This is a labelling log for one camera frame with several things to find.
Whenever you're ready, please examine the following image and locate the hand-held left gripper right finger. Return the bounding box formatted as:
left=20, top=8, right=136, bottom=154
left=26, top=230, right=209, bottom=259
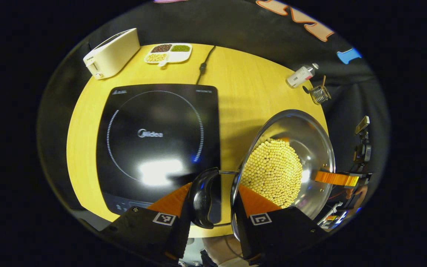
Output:
left=233, top=184, right=328, bottom=266

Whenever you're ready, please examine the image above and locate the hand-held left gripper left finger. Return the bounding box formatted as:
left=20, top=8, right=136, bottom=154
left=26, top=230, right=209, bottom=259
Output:
left=100, top=182, right=192, bottom=261

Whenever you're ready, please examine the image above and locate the stainless steel pot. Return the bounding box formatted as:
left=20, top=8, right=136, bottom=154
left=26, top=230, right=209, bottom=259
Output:
left=188, top=109, right=336, bottom=241

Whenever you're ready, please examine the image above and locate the black induction cooktop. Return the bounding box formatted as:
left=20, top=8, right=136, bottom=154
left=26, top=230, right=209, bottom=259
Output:
left=96, top=83, right=222, bottom=225

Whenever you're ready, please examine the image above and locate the heap of yellow soybeans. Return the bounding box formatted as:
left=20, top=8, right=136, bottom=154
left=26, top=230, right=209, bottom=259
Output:
left=240, top=138, right=304, bottom=209

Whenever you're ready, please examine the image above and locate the small glass jar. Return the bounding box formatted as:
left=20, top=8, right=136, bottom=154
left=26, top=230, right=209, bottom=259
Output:
left=309, top=85, right=332, bottom=105

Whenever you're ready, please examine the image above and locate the small clear bottle white label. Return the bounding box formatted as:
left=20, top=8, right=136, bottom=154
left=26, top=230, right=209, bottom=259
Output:
left=286, top=63, right=320, bottom=89

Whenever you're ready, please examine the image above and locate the white divided dish of beans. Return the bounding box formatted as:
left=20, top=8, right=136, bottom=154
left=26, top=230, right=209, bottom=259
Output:
left=144, top=43, right=193, bottom=67

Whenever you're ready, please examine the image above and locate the white toaster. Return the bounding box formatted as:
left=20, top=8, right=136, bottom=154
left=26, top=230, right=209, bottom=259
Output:
left=83, top=28, right=141, bottom=80

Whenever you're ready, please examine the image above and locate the black backdrop cloth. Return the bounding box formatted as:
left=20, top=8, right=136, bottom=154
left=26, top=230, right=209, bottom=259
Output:
left=37, top=0, right=390, bottom=223

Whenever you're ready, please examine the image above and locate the black power cable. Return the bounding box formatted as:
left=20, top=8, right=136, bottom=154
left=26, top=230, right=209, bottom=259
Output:
left=196, top=45, right=216, bottom=85

